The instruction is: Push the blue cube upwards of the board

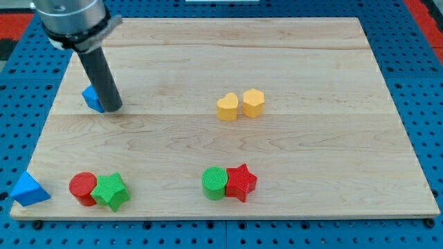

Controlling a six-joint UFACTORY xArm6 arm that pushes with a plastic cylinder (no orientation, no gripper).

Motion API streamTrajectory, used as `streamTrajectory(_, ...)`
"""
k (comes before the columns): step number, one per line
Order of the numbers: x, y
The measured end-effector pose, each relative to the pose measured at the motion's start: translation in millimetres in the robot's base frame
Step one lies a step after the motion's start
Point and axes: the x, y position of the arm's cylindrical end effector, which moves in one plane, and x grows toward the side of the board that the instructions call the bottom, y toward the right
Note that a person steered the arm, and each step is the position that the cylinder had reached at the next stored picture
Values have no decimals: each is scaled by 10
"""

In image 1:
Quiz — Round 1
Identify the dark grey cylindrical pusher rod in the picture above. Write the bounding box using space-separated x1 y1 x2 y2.
78 47 123 112

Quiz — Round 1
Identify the blue cube block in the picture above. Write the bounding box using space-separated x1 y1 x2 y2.
82 85 105 113

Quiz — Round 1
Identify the light wooden board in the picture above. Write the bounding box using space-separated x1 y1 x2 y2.
10 17 440 221

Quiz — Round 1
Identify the red cylinder block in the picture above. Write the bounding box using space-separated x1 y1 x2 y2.
69 172 97 206

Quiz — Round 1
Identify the green star block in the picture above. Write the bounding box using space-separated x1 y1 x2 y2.
91 172 131 212

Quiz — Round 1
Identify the yellow heart block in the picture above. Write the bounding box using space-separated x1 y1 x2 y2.
216 93 239 121

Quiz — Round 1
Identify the blue triangle block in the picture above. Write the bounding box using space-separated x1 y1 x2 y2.
10 172 51 207

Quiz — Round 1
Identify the green cylinder block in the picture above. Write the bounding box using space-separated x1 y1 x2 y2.
201 166 228 201

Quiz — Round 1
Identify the yellow hexagon block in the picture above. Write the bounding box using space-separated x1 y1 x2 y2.
242 89 265 118

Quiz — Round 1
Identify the red star block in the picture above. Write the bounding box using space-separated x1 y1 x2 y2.
225 163 257 203

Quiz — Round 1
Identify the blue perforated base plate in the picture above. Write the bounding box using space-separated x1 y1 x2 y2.
1 0 442 248

